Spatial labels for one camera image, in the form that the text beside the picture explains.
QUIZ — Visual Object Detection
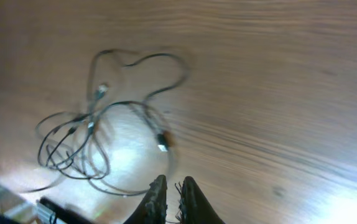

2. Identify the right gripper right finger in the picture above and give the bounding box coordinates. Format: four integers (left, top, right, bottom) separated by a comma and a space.
178, 176, 225, 224

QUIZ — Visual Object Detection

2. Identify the thin black USB cable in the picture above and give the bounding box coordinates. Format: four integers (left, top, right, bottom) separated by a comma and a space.
85, 48, 190, 153
19, 99, 179, 197

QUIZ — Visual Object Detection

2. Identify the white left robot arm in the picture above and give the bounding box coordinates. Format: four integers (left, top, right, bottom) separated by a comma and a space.
0, 186, 93, 224

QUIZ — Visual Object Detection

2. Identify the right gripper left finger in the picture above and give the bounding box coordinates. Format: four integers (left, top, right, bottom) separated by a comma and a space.
124, 175, 167, 224

